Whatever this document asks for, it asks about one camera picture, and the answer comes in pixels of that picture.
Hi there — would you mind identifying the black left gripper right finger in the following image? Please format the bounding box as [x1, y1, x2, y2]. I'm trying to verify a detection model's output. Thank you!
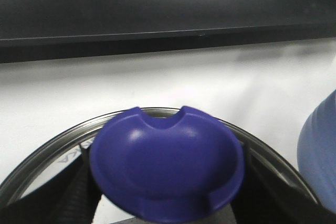
[231, 144, 335, 223]

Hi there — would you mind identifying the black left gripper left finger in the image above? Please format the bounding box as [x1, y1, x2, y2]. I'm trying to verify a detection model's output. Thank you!
[1, 147, 102, 223]

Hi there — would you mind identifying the light blue ribbed bowl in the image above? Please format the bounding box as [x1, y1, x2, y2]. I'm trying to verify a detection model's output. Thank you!
[297, 91, 335, 213]

